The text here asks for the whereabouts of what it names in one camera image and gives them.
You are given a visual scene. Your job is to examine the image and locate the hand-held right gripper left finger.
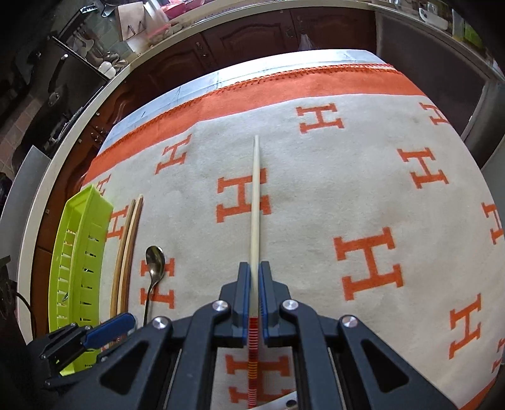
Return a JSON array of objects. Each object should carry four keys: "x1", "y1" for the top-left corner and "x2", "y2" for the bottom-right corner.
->
[{"x1": 51, "y1": 263, "x2": 253, "y2": 410}]

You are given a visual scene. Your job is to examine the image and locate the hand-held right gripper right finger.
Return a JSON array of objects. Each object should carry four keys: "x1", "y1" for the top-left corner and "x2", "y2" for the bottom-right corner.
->
[{"x1": 259, "y1": 262, "x2": 458, "y2": 410}]

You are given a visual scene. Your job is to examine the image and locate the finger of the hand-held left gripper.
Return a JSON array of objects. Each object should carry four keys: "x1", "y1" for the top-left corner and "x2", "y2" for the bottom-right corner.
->
[
  {"x1": 43, "y1": 353, "x2": 104, "y2": 390},
  {"x1": 39, "y1": 313, "x2": 136, "y2": 361}
]

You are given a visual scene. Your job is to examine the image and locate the wooden chopstick striped end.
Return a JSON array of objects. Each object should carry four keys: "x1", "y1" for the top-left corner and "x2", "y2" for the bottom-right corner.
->
[{"x1": 248, "y1": 135, "x2": 262, "y2": 409}]

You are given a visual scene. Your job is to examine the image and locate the green plastic utensil tray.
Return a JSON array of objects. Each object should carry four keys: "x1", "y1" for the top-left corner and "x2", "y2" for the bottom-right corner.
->
[{"x1": 48, "y1": 184, "x2": 115, "y2": 375}]

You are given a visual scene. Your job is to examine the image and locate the small steel spoon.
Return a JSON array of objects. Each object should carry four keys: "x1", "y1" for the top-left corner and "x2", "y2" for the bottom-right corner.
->
[{"x1": 142, "y1": 245, "x2": 166, "y2": 327}]

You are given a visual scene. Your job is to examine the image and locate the orange beige printed blanket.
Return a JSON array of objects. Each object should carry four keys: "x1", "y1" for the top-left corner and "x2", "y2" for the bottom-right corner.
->
[{"x1": 81, "y1": 63, "x2": 505, "y2": 410}]

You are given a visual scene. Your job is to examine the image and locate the stainless steel panel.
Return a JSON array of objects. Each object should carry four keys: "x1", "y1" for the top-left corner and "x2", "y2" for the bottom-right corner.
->
[{"x1": 0, "y1": 145, "x2": 53, "y2": 229}]

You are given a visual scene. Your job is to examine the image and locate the black kitchen appliance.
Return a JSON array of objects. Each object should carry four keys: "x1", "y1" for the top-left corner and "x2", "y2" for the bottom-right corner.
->
[{"x1": 0, "y1": 0, "x2": 111, "y2": 166}]

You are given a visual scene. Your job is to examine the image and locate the paper bag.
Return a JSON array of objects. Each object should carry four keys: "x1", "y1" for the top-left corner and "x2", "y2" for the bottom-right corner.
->
[{"x1": 116, "y1": 2, "x2": 158, "y2": 42}]

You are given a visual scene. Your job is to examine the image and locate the pink plastic box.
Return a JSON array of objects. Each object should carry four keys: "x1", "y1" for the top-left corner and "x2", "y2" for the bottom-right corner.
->
[{"x1": 162, "y1": 0, "x2": 210, "y2": 18}]

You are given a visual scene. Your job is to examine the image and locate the green packet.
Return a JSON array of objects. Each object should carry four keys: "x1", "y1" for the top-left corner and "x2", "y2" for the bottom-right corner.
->
[{"x1": 454, "y1": 16, "x2": 486, "y2": 48}]

